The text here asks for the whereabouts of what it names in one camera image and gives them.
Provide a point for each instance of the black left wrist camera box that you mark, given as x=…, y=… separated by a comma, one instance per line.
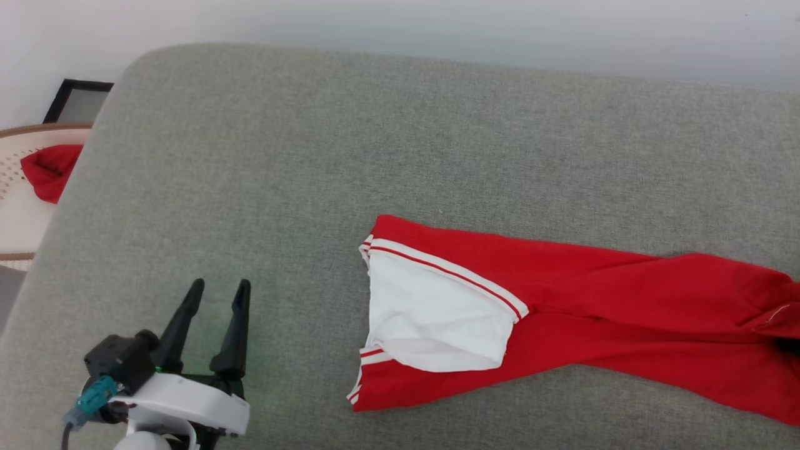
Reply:
x=122, y=359

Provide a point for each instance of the grey fabric sofa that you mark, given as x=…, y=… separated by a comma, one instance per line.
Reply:
x=375, y=156

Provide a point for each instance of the red and white sports jersey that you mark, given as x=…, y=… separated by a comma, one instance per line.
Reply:
x=594, y=300

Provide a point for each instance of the black picture frame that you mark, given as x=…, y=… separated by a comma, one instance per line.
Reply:
x=78, y=101

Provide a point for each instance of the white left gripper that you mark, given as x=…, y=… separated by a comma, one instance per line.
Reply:
x=181, y=403

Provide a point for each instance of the white woven laundry basket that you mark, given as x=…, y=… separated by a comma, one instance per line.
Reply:
x=25, y=219

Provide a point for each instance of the red cloth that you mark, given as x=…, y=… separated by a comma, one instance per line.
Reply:
x=50, y=170

